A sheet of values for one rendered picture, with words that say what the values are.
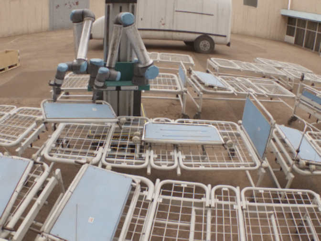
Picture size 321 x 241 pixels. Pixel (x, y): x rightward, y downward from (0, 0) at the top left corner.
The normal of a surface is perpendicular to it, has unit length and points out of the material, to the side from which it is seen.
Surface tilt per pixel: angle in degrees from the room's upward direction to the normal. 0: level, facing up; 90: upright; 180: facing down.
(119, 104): 90
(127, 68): 90
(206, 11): 89
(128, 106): 90
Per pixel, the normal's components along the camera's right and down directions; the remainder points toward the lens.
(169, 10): 0.11, 0.44
